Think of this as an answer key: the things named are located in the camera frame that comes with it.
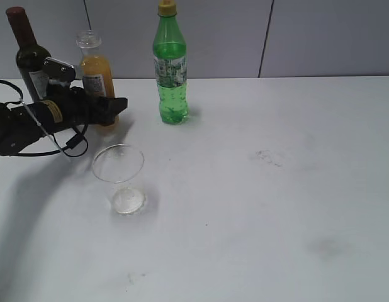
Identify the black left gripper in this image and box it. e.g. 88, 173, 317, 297
40, 65, 128, 132

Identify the orange juice bottle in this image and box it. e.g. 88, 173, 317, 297
76, 30, 115, 98

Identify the transparent plastic cup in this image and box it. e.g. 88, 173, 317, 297
91, 143, 146, 215

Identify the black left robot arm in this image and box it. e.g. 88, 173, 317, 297
0, 57, 128, 157

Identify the dark red wine bottle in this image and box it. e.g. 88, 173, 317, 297
6, 6, 51, 102

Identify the green soda bottle yellow cap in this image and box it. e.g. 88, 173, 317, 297
152, 1, 189, 125

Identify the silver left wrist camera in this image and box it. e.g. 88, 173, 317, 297
42, 57, 76, 83

